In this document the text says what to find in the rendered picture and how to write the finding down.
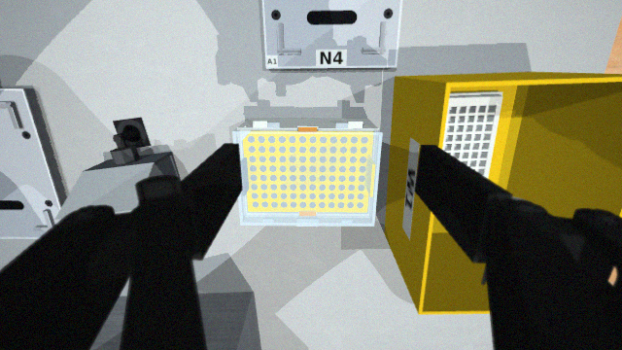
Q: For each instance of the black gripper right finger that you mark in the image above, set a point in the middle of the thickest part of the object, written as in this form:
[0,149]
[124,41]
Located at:
[538,296]

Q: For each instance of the white assay plate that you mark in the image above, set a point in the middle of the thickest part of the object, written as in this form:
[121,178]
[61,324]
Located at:
[465,146]

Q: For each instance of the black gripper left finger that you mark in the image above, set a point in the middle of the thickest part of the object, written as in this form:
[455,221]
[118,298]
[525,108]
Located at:
[46,302]

